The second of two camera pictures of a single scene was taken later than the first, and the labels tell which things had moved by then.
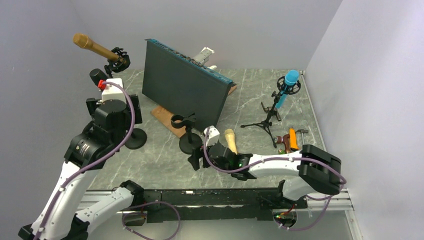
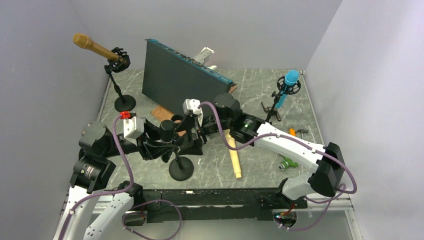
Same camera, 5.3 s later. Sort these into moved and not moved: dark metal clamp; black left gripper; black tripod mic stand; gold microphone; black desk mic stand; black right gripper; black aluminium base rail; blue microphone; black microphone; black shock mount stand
Moved: black microphone; black desk mic stand; black left gripper; black right gripper
Not moved: black aluminium base rail; blue microphone; gold microphone; black shock mount stand; black tripod mic stand; dark metal clamp
